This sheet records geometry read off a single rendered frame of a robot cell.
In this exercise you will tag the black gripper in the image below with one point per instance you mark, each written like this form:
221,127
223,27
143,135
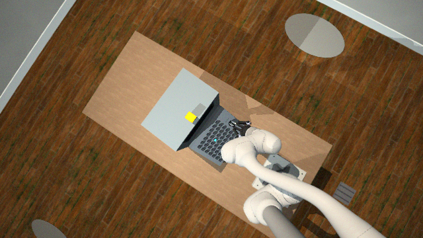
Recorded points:
243,128

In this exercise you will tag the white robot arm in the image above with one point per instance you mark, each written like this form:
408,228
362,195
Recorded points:
282,189

